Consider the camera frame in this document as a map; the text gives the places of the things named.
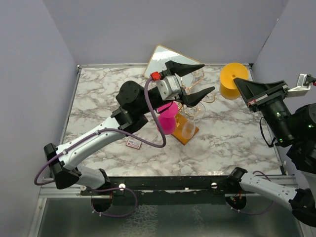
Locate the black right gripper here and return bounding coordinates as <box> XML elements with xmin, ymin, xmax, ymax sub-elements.
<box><xmin>232</xmin><ymin>77</ymin><xmax>293</xmax><ymax>143</ymax></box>

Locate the yellow plastic goblet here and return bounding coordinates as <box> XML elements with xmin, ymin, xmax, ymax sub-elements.
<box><xmin>219</xmin><ymin>63</ymin><xmax>249</xmax><ymax>100</ymax></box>

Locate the pink plastic goblet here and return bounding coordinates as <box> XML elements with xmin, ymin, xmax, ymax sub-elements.
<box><xmin>157</xmin><ymin>102</ymin><xmax>178</xmax><ymax>135</ymax></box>

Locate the small clear stemmed glass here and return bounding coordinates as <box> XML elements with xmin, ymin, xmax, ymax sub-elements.
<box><xmin>181</xmin><ymin>102</ymin><xmax>206</xmax><ymax>140</ymax></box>

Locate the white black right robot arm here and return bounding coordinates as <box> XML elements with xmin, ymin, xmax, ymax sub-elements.
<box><xmin>227</xmin><ymin>74</ymin><xmax>316</xmax><ymax>227</ymax></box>

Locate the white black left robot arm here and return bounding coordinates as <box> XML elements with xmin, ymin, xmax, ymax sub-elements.
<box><xmin>44</xmin><ymin>60</ymin><xmax>215</xmax><ymax>195</ymax></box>

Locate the hanging clear glass on rack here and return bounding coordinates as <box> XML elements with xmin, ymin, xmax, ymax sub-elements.
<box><xmin>191</xmin><ymin>68</ymin><xmax>204</xmax><ymax>84</ymax></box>

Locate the wooden rack base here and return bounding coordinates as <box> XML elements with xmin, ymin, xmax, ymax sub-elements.
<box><xmin>171</xmin><ymin>113</ymin><xmax>199</xmax><ymax>145</ymax></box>

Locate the gold framed whiteboard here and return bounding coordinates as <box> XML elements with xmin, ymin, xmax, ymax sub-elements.
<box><xmin>143</xmin><ymin>45</ymin><xmax>200</xmax><ymax>78</ymax></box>

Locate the small red white box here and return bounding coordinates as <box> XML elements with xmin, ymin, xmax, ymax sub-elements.
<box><xmin>126</xmin><ymin>139</ymin><xmax>142</xmax><ymax>150</ymax></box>

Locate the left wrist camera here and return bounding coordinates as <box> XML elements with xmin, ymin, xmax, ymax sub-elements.
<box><xmin>151</xmin><ymin>72</ymin><xmax>181</xmax><ymax>101</ymax></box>

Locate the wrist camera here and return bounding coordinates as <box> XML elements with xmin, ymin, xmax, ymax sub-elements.
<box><xmin>287</xmin><ymin>74</ymin><xmax>316</xmax><ymax>98</ymax></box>
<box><xmin>151</xmin><ymin>72</ymin><xmax>181</xmax><ymax>101</ymax></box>

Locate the gold wire wine glass rack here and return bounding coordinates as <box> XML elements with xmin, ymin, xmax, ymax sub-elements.
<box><xmin>176</xmin><ymin>68</ymin><xmax>216</xmax><ymax>118</ymax></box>

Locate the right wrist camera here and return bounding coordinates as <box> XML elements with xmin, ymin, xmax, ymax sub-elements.
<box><xmin>287</xmin><ymin>74</ymin><xmax>316</xmax><ymax>98</ymax></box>

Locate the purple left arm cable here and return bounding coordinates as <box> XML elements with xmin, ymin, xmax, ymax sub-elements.
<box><xmin>34</xmin><ymin>78</ymin><xmax>167</xmax><ymax>186</ymax></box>

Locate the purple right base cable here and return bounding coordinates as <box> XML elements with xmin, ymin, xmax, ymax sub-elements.
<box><xmin>226</xmin><ymin>170</ymin><xmax>275</xmax><ymax>215</ymax></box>

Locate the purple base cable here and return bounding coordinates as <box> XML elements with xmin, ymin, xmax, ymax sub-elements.
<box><xmin>226</xmin><ymin>170</ymin><xmax>275</xmax><ymax>215</ymax></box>
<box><xmin>90</xmin><ymin>187</ymin><xmax>139</xmax><ymax>218</ymax></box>

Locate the black mounting rail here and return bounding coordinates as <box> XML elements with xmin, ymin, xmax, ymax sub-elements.
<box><xmin>80</xmin><ymin>175</ymin><xmax>241</xmax><ymax>206</ymax></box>

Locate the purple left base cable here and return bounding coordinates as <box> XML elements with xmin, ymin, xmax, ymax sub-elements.
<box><xmin>90</xmin><ymin>187</ymin><xmax>139</xmax><ymax>218</ymax></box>

